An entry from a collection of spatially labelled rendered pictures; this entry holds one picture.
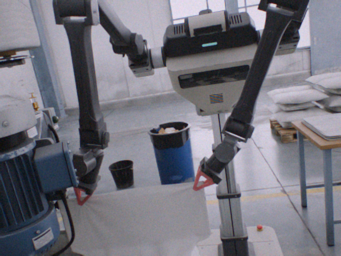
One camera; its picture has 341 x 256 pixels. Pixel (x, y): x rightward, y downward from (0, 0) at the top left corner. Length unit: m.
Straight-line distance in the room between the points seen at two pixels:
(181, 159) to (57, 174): 2.60
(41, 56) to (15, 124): 9.04
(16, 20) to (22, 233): 0.46
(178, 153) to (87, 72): 2.40
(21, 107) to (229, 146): 0.53
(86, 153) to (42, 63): 8.81
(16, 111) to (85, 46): 0.30
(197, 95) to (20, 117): 0.89
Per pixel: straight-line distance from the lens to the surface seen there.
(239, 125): 0.93
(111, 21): 1.03
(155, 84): 9.05
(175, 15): 8.94
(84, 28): 0.86
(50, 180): 0.71
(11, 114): 0.66
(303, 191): 2.83
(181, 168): 3.27
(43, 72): 9.71
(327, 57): 9.57
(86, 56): 0.88
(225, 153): 0.87
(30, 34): 0.81
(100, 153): 0.99
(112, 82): 9.28
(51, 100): 9.75
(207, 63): 1.28
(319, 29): 9.46
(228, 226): 1.76
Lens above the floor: 1.47
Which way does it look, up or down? 14 degrees down
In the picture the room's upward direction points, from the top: 10 degrees counter-clockwise
